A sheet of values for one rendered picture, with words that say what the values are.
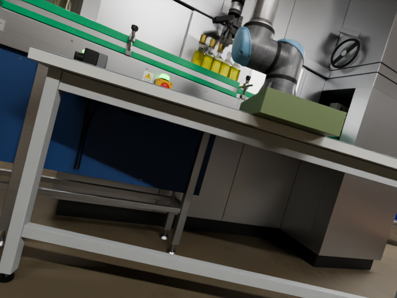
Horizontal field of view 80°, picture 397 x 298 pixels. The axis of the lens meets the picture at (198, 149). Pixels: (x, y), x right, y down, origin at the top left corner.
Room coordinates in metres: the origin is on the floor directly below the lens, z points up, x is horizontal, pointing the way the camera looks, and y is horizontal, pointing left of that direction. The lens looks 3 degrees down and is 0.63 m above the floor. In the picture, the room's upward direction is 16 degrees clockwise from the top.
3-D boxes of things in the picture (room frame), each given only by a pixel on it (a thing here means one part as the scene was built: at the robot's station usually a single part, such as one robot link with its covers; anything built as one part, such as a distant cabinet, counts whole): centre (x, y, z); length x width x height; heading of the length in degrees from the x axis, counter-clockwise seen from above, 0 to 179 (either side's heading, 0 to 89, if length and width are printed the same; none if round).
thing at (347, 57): (1.74, -0.83, 1.49); 0.21 x 0.05 x 0.21; 23
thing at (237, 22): (1.36, 0.01, 1.29); 0.09 x 0.08 x 0.12; 114
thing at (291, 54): (0.89, -0.22, 0.98); 0.13 x 0.12 x 0.14; 103
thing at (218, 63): (1.34, 0.03, 0.99); 0.06 x 0.06 x 0.21; 24
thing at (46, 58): (1.53, -0.15, 0.73); 1.58 x 1.52 x 0.04; 97
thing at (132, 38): (1.00, 0.39, 0.94); 0.07 x 0.04 x 0.13; 23
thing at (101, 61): (0.94, 0.49, 0.79); 0.08 x 0.08 x 0.08; 23
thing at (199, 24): (1.58, -0.17, 1.15); 0.90 x 0.03 x 0.34; 113
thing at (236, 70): (1.39, -0.07, 0.99); 0.06 x 0.06 x 0.21; 25
